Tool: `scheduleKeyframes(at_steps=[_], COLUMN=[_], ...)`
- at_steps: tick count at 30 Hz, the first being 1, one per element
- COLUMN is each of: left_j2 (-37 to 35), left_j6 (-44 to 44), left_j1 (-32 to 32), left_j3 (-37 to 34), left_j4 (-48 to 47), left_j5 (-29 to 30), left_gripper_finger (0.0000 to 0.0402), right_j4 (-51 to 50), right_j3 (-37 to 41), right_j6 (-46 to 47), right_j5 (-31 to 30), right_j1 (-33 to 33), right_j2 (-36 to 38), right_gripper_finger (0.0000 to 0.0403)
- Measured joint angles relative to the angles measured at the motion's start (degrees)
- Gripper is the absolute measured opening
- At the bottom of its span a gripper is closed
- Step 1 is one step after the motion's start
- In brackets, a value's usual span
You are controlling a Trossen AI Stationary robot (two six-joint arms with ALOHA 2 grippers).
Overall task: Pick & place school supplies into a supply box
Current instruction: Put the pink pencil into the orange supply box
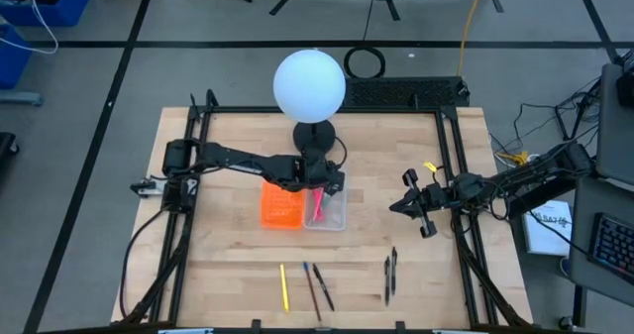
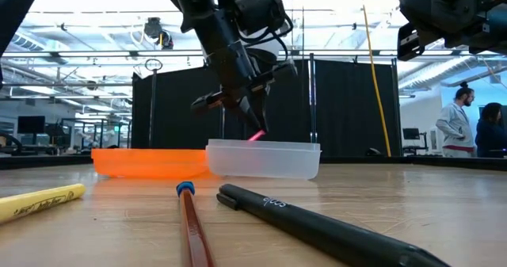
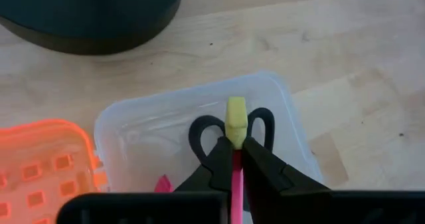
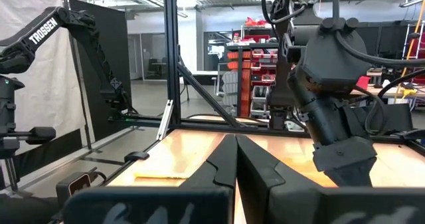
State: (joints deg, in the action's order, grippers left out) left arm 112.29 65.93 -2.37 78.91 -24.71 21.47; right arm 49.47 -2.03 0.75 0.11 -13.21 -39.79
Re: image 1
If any large blue storage bin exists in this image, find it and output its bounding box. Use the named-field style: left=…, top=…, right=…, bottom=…
left=0, top=0, right=92, bottom=29

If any yellow power plug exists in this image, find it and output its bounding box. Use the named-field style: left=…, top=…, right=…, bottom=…
left=496, top=150, right=530, bottom=167

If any clear plastic supply box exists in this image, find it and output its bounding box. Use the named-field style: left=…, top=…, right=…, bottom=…
left=303, top=170, right=349, bottom=232

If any yellow highlighter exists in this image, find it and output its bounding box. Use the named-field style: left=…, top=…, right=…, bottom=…
left=279, top=263, right=290, bottom=313

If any white globe table lamp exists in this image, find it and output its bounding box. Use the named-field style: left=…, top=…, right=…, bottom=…
left=272, top=49, right=347, bottom=155

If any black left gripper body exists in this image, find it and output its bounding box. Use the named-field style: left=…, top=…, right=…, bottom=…
left=295, top=148, right=347, bottom=195

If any yellow cable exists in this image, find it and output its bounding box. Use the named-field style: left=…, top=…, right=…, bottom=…
left=456, top=0, right=489, bottom=76

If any white cable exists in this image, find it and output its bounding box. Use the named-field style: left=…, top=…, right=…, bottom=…
left=0, top=0, right=60, bottom=56

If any thin black floor cable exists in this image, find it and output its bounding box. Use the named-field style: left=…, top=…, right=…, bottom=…
left=363, top=0, right=376, bottom=43

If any coiled black cable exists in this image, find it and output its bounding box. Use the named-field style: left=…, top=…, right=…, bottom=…
left=344, top=46, right=387, bottom=80

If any brown pencil with blue cap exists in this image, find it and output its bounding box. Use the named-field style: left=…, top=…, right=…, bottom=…
left=302, top=261, right=323, bottom=324

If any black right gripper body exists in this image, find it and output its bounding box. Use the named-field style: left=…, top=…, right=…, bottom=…
left=401, top=168, right=450, bottom=240

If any black backlit keyboard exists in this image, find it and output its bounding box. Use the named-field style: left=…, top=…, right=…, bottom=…
left=587, top=212, right=634, bottom=285

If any grey side desk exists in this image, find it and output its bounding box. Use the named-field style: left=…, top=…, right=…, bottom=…
left=595, top=63, right=634, bottom=186

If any black perforated computer case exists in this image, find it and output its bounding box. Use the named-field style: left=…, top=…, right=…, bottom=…
left=344, top=75, right=471, bottom=110

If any white paper booklet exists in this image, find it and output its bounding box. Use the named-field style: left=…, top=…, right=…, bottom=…
left=522, top=199, right=574, bottom=259

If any black metal table frame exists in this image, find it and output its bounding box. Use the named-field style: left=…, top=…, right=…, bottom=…
left=116, top=88, right=534, bottom=334

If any black desk device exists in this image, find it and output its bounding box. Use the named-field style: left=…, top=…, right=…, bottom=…
left=615, top=51, right=634, bottom=110

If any grey metal rail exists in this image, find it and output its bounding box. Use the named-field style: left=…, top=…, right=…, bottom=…
left=0, top=90, right=45, bottom=107

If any grey desk with keyboard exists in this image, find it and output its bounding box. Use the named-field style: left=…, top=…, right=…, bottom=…
left=567, top=174, right=634, bottom=295

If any black floor object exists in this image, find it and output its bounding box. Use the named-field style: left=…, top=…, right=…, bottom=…
left=0, top=132, right=21, bottom=160

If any orange perforated box lid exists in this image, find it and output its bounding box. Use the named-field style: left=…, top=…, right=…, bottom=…
left=260, top=179, right=306, bottom=231

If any black tripod stand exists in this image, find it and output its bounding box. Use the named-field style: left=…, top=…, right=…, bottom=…
left=554, top=93, right=603, bottom=142

